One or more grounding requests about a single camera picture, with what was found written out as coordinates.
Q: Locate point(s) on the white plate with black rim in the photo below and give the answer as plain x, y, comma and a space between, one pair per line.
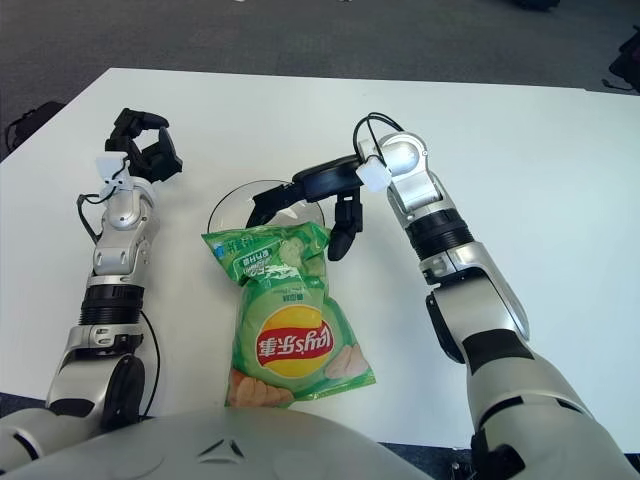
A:
227, 215

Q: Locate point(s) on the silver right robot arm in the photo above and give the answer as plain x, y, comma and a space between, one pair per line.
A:
425, 195

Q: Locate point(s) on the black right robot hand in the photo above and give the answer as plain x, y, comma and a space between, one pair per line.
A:
325, 180

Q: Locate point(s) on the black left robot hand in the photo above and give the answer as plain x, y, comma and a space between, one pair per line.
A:
160, 155

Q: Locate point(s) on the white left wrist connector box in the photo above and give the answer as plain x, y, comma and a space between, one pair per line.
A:
110, 165

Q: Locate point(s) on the green potato chip bag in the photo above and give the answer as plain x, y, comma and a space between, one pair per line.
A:
290, 310

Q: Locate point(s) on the black backpack on floor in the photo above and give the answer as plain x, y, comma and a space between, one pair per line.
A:
32, 120

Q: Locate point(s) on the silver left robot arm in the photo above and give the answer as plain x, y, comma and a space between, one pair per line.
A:
120, 220

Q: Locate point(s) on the white right wrist connector box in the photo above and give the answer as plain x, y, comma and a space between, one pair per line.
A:
375, 175

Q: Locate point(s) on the silver robot torso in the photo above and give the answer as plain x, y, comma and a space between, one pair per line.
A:
225, 440

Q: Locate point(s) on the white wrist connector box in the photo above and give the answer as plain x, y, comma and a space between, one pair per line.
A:
110, 165
375, 175

